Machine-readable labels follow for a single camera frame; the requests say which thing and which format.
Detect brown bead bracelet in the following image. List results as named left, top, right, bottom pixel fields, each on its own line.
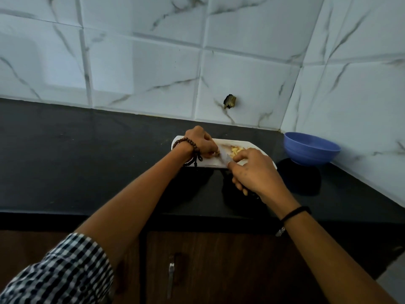
left=172, top=137, right=204, bottom=168

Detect chopped yellow food pieces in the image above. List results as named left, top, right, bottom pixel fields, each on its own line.
left=229, top=145, right=248, bottom=158

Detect person's left forearm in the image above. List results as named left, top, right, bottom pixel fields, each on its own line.
left=74, top=145, right=194, bottom=269

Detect blue plastic bowl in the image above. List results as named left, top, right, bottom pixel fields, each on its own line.
left=283, top=132, right=342, bottom=166

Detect person's right hand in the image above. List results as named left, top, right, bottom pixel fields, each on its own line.
left=227, top=148, right=301, bottom=220

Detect steel kitchen knife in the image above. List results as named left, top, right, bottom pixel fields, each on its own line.
left=219, top=147, right=235, bottom=166

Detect black white checkered shirt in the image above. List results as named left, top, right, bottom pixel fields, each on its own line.
left=0, top=233, right=115, bottom=304

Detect person's right forearm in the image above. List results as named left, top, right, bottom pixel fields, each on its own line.
left=283, top=212, right=398, bottom=304

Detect person's left hand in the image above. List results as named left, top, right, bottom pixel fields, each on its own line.
left=183, top=125, right=221, bottom=160

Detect white cutting board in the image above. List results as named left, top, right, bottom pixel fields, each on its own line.
left=171, top=136, right=278, bottom=171

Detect black wristband with charm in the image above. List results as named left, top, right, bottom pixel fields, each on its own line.
left=275, top=206, right=313, bottom=237

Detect metal cabinet handle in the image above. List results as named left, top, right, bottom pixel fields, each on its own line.
left=167, top=262, right=176, bottom=300

